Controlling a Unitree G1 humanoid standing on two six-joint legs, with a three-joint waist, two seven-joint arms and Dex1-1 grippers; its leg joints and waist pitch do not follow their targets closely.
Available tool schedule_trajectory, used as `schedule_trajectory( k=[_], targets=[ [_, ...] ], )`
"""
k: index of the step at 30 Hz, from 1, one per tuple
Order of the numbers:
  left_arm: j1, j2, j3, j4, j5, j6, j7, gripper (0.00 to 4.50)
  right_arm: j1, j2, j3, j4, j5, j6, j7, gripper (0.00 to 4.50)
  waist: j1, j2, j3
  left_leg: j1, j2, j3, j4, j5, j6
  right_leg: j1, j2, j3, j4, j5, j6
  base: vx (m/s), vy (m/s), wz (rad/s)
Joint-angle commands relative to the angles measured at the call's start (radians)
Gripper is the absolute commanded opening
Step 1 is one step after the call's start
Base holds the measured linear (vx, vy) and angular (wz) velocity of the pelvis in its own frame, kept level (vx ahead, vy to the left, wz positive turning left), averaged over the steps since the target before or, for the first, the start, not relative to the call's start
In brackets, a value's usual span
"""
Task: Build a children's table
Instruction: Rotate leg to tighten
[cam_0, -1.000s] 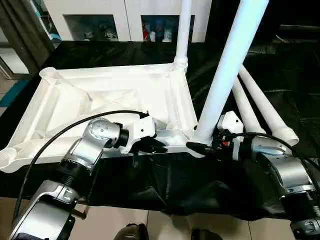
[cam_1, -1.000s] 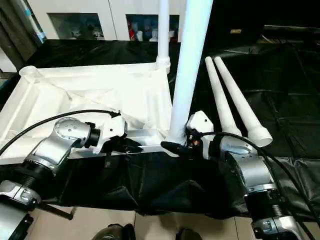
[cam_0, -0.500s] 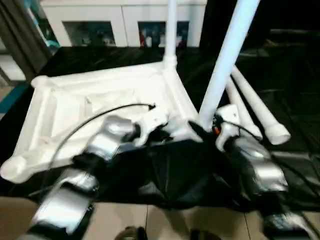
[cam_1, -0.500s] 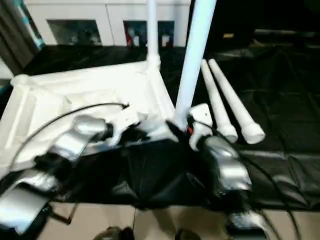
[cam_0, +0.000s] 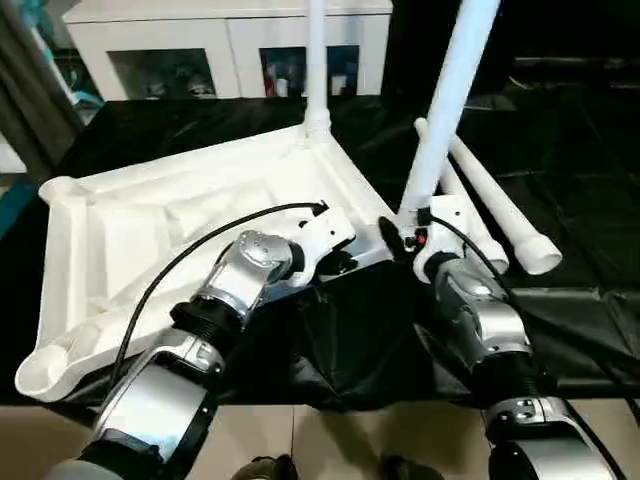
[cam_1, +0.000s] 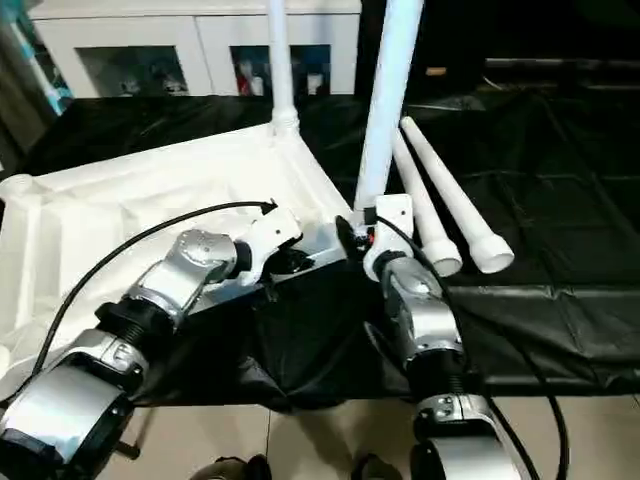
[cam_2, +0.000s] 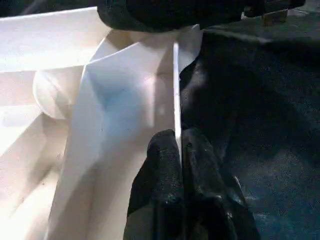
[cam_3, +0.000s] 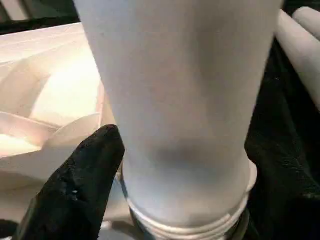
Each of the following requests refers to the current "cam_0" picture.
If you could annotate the white display cabinet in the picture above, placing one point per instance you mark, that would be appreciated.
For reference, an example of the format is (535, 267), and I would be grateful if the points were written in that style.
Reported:
(200, 30)

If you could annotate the black cabinet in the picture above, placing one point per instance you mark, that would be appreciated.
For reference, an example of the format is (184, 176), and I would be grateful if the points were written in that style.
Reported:
(540, 40)

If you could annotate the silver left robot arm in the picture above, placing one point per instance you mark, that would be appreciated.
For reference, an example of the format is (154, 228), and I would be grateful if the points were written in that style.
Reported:
(240, 270)

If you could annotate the white plastic table leg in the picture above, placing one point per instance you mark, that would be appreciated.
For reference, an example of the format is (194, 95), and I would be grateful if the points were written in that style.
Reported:
(510, 220)
(316, 60)
(490, 255)
(450, 100)

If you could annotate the red bottle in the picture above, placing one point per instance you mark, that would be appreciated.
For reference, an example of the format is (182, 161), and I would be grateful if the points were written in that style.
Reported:
(271, 82)

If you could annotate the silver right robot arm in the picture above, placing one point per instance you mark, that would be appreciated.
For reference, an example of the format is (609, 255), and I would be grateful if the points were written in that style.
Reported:
(480, 310)

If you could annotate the blue floor mat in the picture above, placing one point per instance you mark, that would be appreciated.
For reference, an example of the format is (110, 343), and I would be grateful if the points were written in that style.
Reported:
(12, 205)

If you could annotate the black left robot foot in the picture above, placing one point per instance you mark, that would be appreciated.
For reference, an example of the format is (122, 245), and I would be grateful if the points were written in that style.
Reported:
(268, 468)

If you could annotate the black table mat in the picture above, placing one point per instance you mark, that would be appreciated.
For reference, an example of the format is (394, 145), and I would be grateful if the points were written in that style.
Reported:
(580, 180)

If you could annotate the grey curtain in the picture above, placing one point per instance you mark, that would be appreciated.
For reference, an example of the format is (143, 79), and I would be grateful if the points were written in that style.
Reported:
(35, 80)

